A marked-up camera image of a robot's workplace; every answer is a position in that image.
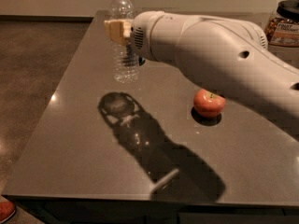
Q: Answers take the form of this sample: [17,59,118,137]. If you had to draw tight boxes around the red apple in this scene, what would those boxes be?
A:
[193,89,226,119]

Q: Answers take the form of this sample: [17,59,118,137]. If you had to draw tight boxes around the clear plastic water bottle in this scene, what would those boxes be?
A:
[106,0,139,83]

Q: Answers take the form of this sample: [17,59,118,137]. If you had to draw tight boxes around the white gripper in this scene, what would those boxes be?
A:
[104,11,164,61]

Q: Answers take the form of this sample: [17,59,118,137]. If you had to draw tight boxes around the snack jar with black lid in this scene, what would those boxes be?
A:
[264,0,299,48]

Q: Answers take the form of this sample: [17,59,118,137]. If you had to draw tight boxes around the dark blue soda can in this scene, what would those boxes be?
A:
[138,57,146,66]

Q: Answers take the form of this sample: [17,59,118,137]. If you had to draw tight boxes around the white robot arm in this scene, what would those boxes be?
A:
[105,11,299,121]

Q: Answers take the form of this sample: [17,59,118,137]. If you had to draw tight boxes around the red shoe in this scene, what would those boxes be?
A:
[0,201,16,224]

